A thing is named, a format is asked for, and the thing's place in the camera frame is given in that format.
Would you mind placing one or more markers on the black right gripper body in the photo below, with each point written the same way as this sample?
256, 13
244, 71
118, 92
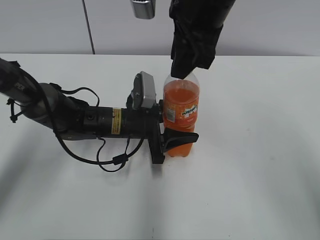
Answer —
200, 13

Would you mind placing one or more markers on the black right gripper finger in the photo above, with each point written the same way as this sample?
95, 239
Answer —
184, 51
205, 42

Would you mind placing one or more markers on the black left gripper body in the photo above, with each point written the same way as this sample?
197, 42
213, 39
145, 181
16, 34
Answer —
144, 124

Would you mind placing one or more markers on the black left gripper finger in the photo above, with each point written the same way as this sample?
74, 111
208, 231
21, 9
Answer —
171, 139

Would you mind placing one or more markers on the orange Mirinda soda bottle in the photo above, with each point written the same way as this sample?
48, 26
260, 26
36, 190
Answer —
181, 103

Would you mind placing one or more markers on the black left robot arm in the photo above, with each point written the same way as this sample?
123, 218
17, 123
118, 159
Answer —
73, 119

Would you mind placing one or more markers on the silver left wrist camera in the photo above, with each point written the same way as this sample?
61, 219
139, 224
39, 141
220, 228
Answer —
143, 94

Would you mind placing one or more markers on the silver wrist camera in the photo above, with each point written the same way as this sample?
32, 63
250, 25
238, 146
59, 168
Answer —
143, 94
144, 9

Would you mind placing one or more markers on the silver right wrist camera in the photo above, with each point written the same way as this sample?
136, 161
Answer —
144, 9

